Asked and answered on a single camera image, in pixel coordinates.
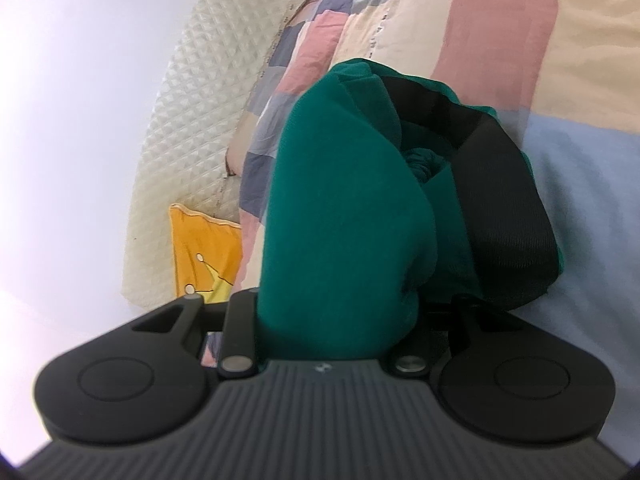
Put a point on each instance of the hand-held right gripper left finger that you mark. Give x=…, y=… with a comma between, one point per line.
x=240, y=330

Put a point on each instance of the patchwork quilt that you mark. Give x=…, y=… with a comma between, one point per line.
x=500, y=35

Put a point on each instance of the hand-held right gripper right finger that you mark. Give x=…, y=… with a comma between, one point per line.
x=425, y=340

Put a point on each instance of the yellow crown pillow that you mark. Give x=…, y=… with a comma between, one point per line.
x=200, y=235

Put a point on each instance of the green hoodie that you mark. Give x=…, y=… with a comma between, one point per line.
x=340, y=210

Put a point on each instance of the cream quilted headboard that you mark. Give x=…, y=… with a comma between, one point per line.
x=200, y=110

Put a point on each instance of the patchwork pillow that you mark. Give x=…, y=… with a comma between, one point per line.
x=239, y=152

